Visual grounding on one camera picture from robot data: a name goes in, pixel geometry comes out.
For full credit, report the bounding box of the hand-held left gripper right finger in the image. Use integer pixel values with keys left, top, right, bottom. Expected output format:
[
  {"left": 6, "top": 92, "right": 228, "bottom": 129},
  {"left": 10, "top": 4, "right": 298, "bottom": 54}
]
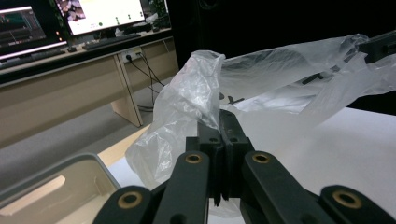
[{"left": 219, "top": 108, "right": 255, "bottom": 201}]

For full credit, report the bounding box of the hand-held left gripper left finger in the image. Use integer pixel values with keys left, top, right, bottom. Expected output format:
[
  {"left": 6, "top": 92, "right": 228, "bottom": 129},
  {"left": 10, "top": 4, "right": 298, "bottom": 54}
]
[{"left": 185, "top": 120, "right": 226, "bottom": 207}]

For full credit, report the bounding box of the clear printed plastic bag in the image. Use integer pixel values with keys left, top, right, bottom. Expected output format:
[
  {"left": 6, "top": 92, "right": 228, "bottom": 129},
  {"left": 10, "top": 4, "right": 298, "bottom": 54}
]
[{"left": 124, "top": 33, "right": 396, "bottom": 218}]

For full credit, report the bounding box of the beige basket with grey rim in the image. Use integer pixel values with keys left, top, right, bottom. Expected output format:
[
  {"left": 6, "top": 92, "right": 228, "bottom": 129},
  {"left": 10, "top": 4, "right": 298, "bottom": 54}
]
[{"left": 0, "top": 152, "right": 123, "bottom": 224}]

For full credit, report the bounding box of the black curtain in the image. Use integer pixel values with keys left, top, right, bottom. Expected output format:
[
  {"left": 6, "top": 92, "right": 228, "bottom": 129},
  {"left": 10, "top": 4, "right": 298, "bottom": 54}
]
[{"left": 166, "top": 0, "right": 396, "bottom": 117}]

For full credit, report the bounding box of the white power outlet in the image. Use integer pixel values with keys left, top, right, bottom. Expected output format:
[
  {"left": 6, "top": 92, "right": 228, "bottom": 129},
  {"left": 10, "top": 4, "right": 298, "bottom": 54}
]
[{"left": 120, "top": 49, "right": 144, "bottom": 63}]

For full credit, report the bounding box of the black keyboard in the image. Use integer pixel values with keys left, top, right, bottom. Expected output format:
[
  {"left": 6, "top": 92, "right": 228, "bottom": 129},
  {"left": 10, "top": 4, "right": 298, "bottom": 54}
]
[
  {"left": 0, "top": 47, "right": 68, "bottom": 71},
  {"left": 81, "top": 32, "right": 143, "bottom": 51}
]

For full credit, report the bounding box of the long wooden desk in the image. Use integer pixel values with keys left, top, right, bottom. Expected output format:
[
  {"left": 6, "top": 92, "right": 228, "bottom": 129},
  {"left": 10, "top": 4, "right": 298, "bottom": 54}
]
[{"left": 0, "top": 27, "right": 180, "bottom": 149}]

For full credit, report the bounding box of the bright screen monitor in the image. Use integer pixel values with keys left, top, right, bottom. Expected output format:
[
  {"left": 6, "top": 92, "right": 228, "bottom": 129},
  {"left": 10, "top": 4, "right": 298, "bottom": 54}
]
[{"left": 54, "top": 0, "right": 148, "bottom": 37}]

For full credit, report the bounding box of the dark screen monitor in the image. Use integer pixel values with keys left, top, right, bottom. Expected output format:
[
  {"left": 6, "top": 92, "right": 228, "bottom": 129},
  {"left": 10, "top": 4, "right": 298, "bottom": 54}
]
[{"left": 0, "top": 5, "right": 68, "bottom": 62}]

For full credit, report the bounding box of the bundle of black cables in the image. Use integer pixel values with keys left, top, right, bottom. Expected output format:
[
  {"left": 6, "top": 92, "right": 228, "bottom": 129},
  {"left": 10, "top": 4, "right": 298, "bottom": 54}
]
[{"left": 126, "top": 51, "right": 166, "bottom": 113}]

